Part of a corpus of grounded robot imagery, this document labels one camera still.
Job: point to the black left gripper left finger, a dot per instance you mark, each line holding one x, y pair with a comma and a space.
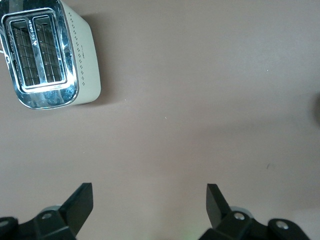
57, 217

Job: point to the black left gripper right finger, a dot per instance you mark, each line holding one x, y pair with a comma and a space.
240, 220

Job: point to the beige chrome toaster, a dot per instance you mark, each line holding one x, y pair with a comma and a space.
50, 55

